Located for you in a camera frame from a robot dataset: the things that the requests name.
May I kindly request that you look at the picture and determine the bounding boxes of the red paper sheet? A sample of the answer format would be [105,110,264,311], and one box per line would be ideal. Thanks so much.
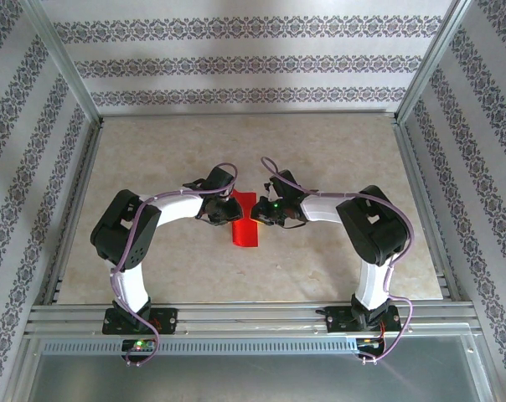
[229,188,261,250]

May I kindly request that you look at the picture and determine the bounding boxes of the grey metal sheet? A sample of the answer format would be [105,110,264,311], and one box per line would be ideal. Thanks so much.
[26,334,491,402]

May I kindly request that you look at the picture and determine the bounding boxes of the control board with green light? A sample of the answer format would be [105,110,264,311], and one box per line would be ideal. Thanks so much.
[121,338,157,353]

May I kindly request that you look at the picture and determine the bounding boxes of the long aluminium mounting rail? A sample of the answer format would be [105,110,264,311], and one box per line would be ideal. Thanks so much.
[24,300,483,338]

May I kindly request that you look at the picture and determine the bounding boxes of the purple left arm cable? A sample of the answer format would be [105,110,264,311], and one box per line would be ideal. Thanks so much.
[108,162,241,369]

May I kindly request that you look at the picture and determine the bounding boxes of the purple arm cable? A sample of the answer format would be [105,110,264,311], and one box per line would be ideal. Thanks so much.
[259,157,416,365]
[108,162,241,369]

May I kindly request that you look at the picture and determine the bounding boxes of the thin aluminium wall rail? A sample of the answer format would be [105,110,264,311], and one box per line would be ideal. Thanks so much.
[100,108,399,121]

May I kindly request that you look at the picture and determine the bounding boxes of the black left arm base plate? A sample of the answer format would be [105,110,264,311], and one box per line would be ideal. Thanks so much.
[101,307,179,336]

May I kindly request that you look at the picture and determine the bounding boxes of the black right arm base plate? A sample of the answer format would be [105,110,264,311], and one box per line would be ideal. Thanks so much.
[326,305,403,335]

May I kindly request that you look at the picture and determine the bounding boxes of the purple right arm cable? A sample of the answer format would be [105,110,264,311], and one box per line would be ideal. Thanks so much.
[259,157,416,365]

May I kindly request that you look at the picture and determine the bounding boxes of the grey slotted cable duct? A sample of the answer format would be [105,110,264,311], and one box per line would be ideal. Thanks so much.
[41,338,359,356]

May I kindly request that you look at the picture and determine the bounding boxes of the aluminium side rail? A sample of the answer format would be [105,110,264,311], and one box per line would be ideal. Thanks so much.
[393,119,463,302]
[39,119,106,306]

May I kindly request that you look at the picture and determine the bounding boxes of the aluminium frame post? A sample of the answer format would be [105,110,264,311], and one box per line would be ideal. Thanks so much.
[393,0,478,125]
[20,0,106,126]

